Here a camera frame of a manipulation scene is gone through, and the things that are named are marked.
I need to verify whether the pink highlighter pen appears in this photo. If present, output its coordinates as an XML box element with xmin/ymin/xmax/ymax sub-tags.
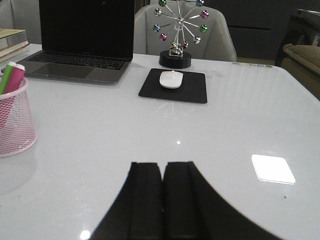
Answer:
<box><xmin>0</xmin><ymin>64</ymin><xmax>26</xmax><ymax>129</ymax></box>

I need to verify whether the grey open laptop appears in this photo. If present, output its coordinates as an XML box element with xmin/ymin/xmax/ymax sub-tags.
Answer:
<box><xmin>19</xmin><ymin>0</ymin><xmax>135</xmax><ymax>85</ymax></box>

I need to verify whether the cream book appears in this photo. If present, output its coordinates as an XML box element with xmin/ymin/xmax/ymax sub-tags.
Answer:
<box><xmin>0</xmin><ymin>40</ymin><xmax>30</xmax><ymax>51</ymax></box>
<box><xmin>0</xmin><ymin>47</ymin><xmax>27</xmax><ymax>63</ymax></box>

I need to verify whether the pink mesh pen holder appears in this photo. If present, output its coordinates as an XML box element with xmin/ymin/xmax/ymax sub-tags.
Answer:
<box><xmin>0</xmin><ymin>78</ymin><xmax>37</xmax><ymax>158</ymax></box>

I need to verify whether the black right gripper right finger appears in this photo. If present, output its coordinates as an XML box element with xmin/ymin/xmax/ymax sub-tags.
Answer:
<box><xmin>163</xmin><ymin>161</ymin><xmax>277</xmax><ymax>240</ymax></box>

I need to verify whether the black mouse pad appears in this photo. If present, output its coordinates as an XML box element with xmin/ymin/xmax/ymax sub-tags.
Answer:
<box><xmin>138</xmin><ymin>68</ymin><xmax>208</xmax><ymax>104</ymax></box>

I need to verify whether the grey armchair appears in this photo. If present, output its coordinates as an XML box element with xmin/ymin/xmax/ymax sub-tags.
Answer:
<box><xmin>0</xmin><ymin>0</ymin><xmax>42</xmax><ymax>44</ymax></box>
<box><xmin>133</xmin><ymin>0</ymin><xmax>237</xmax><ymax>62</ymax></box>

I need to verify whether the ferris wheel desk ornament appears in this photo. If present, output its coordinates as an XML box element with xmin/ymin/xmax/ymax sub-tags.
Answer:
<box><xmin>152</xmin><ymin>0</ymin><xmax>210</xmax><ymax>69</ymax></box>

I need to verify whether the bottom cream book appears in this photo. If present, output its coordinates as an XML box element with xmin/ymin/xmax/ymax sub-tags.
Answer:
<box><xmin>0</xmin><ymin>47</ymin><xmax>27</xmax><ymax>63</ymax></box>

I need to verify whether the left grey armchair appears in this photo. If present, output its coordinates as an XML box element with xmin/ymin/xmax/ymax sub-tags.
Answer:
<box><xmin>0</xmin><ymin>0</ymin><xmax>42</xmax><ymax>44</ymax></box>

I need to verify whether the green highlighter pen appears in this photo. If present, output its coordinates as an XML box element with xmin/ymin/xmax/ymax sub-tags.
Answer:
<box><xmin>0</xmin><ymin>61</ymin><xmax>17</xmax><ymax>95</ymax></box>

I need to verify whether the top yellow book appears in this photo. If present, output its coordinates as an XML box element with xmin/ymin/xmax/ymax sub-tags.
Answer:
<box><xmin>0</xmin><ymin>28</ymin><xmax>28</xmax><ymax>49</ymax></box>

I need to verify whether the right grey armchair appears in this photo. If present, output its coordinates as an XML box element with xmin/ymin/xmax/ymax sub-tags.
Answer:
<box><xmin>133</xmin><ymin>0</ymin><xmax>237</xmax><ymax>62</ymax></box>

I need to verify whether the white computer mouse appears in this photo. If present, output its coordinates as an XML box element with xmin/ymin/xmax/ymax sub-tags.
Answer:
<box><xmin>159</xmin><ymin>70</ymin><xmax>184</xmax><ymax>89</ymax></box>

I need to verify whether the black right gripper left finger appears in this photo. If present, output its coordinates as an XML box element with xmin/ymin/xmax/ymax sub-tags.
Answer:
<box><xmin>91</xmin><ymin>162</ymin><xmax>163</xmax><ymax>240</ymax></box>

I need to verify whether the middle cream book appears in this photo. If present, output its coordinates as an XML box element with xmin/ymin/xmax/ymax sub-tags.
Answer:
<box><xmin>0</xmin><ymin>40</ymin><xmax>30</xmax><ymax>51</ymax></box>

